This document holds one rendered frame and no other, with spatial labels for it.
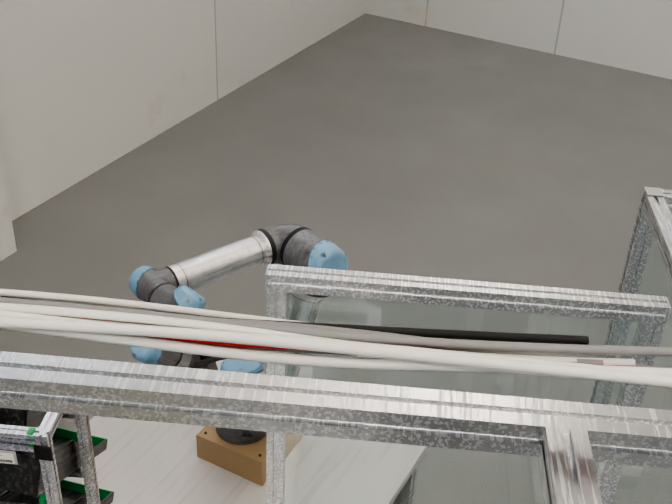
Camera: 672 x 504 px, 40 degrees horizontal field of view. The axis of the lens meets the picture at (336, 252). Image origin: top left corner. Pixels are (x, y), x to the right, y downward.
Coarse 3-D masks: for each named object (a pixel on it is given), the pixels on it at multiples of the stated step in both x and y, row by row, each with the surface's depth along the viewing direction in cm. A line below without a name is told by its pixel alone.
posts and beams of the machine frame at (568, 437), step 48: (0, 384) 104; (48, 384) 104; (96, 384) 103; (144, 384) 104; (192, 384) 104; (240, 384) 105; (288, 384) 105; (336, 384) 105; (288, 432) 104; (336, 432) 104; (384, 432) 103; (432, 432) 103; (480, 432) 102; (528, 432) 101; (576, 432) 100; (624, 432) 101; (576, 480) 95
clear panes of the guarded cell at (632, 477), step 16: (656, 256) 176; (656, 272) 178; (640, 288) 180; (656, 288) 180; (656, 400) 195; (624, 464) 205; (624, 480) 208; (640, 480) 207; (656, 480) 207; (624, 496) 210; (640, 496) 210; (656, 496) 210
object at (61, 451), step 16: (64, 432) 199; (64, 448) 178; (96, 448) 193; (0, 464) 171; (32, 464) 170; (64, 464) 179; (80, 464) 186; (0, 480) 172; (16, 480) 171; (32, 480) 170; (32, 496) 171
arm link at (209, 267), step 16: (288, 224) 237; (240, 240) 233; (256, 240) 233; (272, 240) 234; (208, 256) 226; (224, 256) 227; (240, 256) 229; (256, 256) 232; (272, 256) 234; (144, 272) 219; (160, 272) 219; (176, 272) 220; (192, 272) 222; (208, 272) 224; (224, 272) 227; (144, 288) 215; (192, 288) 223
